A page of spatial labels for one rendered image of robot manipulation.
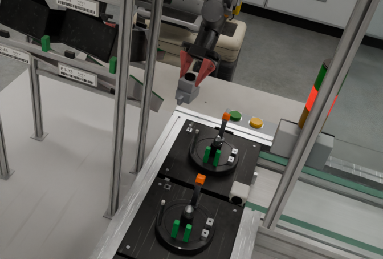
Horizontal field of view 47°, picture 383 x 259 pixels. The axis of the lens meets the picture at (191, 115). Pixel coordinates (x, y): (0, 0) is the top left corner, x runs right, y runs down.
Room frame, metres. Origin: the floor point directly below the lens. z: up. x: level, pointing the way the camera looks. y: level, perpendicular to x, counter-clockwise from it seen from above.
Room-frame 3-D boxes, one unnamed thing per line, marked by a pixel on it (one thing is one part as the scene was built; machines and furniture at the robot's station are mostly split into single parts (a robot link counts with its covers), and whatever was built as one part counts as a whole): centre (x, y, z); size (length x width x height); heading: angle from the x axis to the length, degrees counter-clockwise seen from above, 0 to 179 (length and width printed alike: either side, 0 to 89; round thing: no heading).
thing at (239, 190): (0.77, -0.16, 0.97); 0.05 x 0.05 x 0.04; 80
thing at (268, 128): (1.08, -0.20, 0.93); 0.21 x 0.07 x 0.06; 80
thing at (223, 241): (0.63, -0.04, 1.01); 0.24 x 0.24 x 0.13; 80
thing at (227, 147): (0.88, -0.08, 0.98); 0.14 x 0.14 x 0.02
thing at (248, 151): (0.88, -0.08, 0.96); 0.24 x 0.24 x 0.02; 80
